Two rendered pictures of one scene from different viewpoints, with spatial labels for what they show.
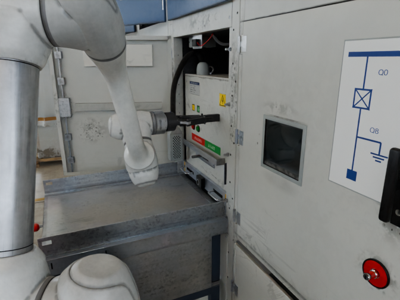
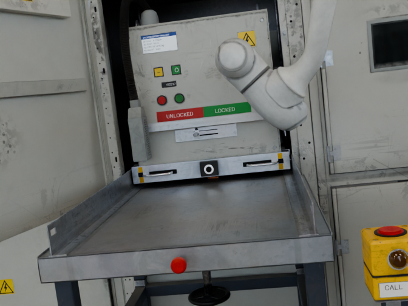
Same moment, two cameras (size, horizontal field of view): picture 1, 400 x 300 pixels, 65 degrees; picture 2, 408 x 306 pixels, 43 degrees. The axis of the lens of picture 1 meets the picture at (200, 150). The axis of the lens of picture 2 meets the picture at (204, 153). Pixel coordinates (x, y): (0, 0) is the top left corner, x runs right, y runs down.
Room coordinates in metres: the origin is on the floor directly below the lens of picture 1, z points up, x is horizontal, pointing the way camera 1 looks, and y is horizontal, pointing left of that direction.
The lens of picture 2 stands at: (0.55, 1.49, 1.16)
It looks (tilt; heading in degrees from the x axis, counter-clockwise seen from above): 7 degrees down; 301
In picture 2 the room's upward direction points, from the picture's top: 7 degrees counter-clockwise
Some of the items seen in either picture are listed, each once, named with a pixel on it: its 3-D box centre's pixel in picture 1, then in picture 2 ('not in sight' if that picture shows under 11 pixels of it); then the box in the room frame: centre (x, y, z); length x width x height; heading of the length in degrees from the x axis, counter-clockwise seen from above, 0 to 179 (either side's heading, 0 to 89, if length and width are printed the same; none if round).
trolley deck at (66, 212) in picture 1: (127, 209); (200, 217); (1.28, 0.32, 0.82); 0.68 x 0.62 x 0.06; 114
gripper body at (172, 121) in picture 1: (175, 121); not in sight; (1.23, 0.10, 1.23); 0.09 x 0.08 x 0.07; 114
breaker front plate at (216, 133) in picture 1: (204, 130); (201, 93); (1.43, -0.02, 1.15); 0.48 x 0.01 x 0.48; 24
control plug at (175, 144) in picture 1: (175, 143); (139, 133); (1.60, 0.13, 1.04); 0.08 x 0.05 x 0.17; 114
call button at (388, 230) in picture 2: not in sight; (390, 234); (0.72, 0.65, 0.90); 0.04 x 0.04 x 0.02
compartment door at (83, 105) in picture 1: (116, 108); (28, 91); (1.72, 0.45, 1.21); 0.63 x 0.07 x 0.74; 96
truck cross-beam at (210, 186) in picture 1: (207, 180); (210, 166); (1.44, -0.04, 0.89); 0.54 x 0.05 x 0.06; 24
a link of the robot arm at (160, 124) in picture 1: (158, 122); not in sight; (1.20, 0.16, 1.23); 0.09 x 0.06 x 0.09; 24
